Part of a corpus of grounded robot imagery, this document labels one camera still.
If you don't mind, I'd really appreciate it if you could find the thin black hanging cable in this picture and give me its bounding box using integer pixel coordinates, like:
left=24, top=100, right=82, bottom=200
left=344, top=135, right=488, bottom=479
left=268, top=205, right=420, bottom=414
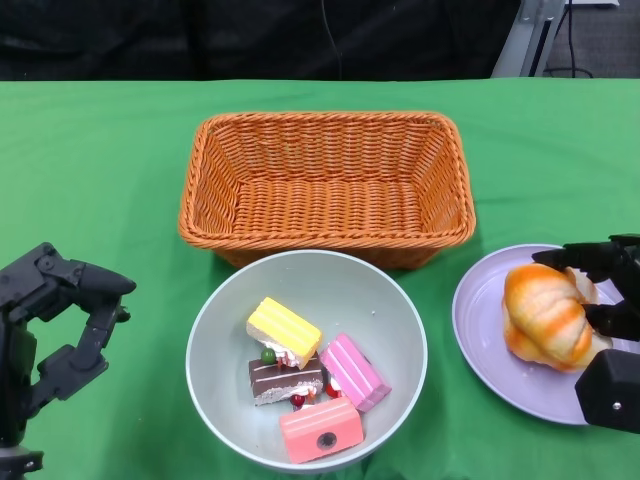
left=322, top=0, right=346, bottom=82

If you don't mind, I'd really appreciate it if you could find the green tablecloth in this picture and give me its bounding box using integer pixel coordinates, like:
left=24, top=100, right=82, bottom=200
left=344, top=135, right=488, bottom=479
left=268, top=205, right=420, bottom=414
left=0, top=78, right=640, bottom=480

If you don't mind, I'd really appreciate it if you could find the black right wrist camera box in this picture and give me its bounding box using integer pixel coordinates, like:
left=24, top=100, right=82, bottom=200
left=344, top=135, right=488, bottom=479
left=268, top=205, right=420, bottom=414
left=574, top=348, right=640, bottom=434

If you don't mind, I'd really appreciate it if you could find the brown chocolate cake piece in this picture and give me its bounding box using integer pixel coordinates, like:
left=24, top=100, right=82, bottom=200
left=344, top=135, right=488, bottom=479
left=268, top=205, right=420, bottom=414
left=248, top=351, right=329, bottom=408

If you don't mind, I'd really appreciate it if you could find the white round plate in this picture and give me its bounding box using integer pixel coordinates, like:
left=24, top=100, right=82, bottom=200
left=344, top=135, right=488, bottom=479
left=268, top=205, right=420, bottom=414
left=451, top=243, right=640, bottom=427

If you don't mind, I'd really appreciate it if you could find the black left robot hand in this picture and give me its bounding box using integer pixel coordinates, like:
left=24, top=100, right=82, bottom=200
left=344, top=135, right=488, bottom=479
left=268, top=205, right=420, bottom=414
left=0, top=242, right=137, bottom=451

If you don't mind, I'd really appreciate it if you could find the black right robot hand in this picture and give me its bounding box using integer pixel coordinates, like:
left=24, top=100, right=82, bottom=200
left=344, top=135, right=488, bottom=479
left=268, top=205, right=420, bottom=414
left=531, top=234, right=640, bottom=344

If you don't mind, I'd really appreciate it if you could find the coral red cake slice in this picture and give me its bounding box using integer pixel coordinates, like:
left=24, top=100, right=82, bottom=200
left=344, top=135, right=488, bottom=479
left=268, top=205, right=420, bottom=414
left=278, top=396, right=365, bottom=465

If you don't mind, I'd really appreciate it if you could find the grey metal stand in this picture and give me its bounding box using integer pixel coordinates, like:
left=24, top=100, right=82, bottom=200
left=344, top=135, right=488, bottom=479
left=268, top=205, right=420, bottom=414
left=490, top=0, right=571, bottom=79

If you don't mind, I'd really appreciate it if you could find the pink cake slice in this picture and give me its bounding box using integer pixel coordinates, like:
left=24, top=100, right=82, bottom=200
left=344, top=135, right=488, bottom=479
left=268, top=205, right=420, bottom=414
left=318, top=332, right=393, bottom=414

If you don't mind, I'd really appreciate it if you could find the black floor cable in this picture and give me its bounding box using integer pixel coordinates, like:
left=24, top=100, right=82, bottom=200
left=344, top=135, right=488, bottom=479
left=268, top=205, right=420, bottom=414
left=544, top=24, right=595, bottom=79

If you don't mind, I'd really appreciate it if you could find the orange wicker basket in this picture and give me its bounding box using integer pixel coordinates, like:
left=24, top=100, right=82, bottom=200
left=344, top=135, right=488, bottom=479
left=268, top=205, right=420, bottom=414
left=178, top=110, right=476, bottom=271

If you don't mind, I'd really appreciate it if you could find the grey round bowl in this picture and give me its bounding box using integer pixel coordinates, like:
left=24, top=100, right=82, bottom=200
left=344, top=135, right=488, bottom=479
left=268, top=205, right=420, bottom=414
left=185, top=248, right=430, bottom=475

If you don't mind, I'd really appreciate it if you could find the orange bagel bread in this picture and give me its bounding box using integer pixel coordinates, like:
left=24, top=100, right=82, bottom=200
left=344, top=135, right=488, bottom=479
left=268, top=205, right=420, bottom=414
left=503, top=269, right=615, bottom=374

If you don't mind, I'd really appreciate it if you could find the black fabric backdrop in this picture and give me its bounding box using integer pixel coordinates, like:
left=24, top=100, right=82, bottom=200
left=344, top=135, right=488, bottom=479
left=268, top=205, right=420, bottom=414
left=0, top=0, right=521, bottom=84

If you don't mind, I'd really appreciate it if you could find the yellow decorated cake slice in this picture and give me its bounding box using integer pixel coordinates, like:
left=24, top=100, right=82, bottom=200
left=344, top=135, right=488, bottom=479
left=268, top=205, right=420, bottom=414
left=245, top=296, right=324, bottom=372

